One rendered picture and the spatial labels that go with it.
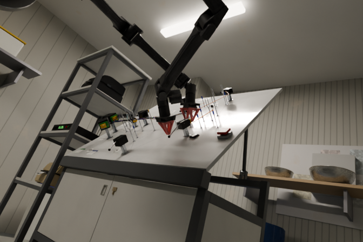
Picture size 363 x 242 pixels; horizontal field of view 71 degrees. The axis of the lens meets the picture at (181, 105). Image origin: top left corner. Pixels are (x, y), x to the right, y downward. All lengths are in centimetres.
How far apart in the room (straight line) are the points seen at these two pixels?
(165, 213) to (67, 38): 388
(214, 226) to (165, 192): 24
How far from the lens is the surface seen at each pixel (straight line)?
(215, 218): 110
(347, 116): 389
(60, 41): 456
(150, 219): 116
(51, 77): 436
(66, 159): 187
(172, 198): 111
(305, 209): 353
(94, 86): 212
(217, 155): 108
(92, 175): 161
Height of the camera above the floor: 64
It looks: 25 degrees up
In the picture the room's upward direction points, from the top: 17 degrees clockwise
